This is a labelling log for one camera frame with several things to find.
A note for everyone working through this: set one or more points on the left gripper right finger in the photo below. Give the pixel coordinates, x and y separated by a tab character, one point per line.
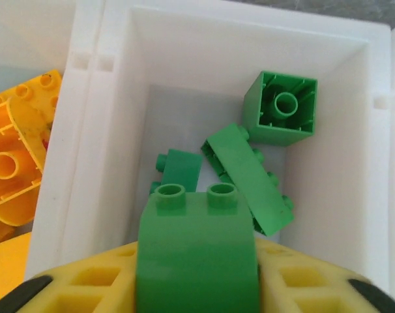
315	287

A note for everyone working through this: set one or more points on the green curved lego brick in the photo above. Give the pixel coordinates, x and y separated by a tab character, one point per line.
197	254

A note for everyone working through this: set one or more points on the green long lego brick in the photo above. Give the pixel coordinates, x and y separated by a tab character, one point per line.
249	176

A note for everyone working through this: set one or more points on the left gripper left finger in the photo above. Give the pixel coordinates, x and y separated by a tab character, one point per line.
86	287

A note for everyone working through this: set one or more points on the white plastic bin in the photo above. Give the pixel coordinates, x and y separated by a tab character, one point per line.
217	49
77	98

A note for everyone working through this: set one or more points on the green small lego brick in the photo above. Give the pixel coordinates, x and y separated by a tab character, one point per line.
181	166

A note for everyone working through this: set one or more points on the orange curved lego brick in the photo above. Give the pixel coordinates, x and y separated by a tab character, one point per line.
21	137

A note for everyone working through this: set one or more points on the green tall square lego brick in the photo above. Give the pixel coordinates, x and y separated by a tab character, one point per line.
254	114

